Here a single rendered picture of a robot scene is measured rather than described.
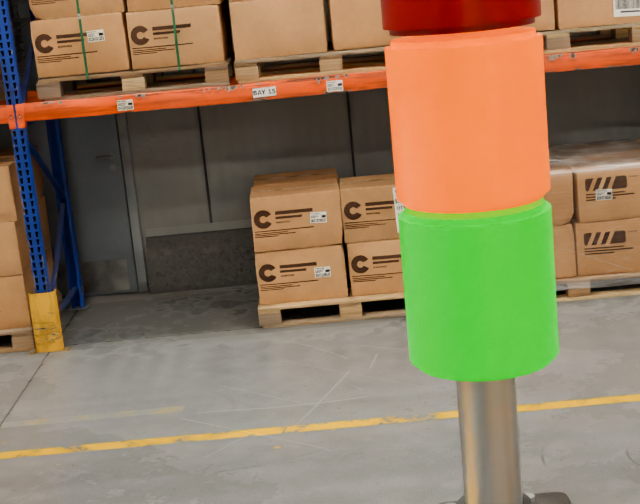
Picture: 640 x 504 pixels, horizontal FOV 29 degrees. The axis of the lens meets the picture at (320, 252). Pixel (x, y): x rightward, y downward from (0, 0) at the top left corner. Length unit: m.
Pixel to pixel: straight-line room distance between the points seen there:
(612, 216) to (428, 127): 7.86
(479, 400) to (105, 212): 9.06
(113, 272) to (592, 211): 3.60
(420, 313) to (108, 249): 9.12
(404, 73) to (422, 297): 0.07
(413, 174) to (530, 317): 0.06
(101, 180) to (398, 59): 9.04
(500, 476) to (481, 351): 0.05
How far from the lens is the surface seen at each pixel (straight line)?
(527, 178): 0.39
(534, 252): 0.40
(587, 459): 5.87
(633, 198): 8.25
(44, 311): 8.26
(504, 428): 0.43
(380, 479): 5.76
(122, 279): 9.55
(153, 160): 9.40
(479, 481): 0.43
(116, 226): 9.46
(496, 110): 0.38
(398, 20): 0.39
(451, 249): 0.39
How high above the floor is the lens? 2.30
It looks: 13 degrees down
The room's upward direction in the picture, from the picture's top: 6 degrees counter-clockwise
